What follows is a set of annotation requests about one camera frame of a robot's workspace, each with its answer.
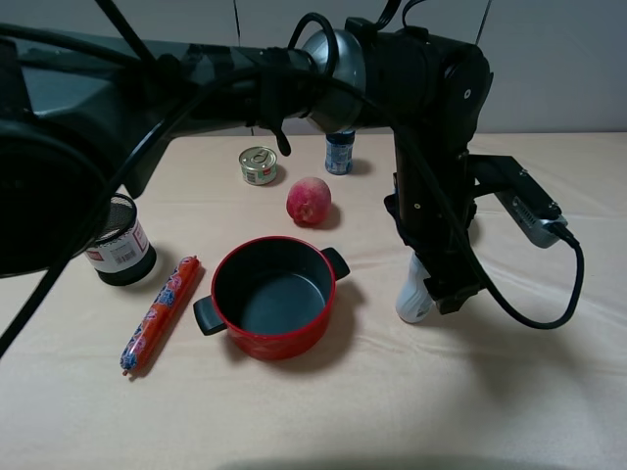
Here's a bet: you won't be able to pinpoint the small green tin can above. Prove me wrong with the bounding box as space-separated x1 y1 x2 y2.
239 146 277 186

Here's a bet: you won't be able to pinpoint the blue labelled small jar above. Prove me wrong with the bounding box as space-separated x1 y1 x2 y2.
324 131 356 175

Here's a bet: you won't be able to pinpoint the pink peach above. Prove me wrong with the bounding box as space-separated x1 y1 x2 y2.
286 177 332 225

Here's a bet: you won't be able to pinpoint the beige tablecloth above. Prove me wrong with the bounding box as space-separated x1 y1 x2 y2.
1 133 626 469

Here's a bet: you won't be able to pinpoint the red pot with black handles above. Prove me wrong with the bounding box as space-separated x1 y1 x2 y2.
193 236 350 361

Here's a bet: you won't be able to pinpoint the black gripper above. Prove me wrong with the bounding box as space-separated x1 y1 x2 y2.
384 146 483 314

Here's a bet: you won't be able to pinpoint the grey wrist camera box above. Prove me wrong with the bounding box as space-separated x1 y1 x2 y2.
472 155 570 250

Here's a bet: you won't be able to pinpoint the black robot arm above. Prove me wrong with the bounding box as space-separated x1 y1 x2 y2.
1 14 493 317

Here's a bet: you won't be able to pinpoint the orange wrapped sausage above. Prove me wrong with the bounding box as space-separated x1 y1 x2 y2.
120 256 201 376

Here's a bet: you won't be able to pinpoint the white bottle with black cap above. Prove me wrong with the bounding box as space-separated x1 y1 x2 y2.
395 254 434 324

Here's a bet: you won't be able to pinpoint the black mesh pen holder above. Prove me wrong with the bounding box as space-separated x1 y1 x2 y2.
84 193 157 287

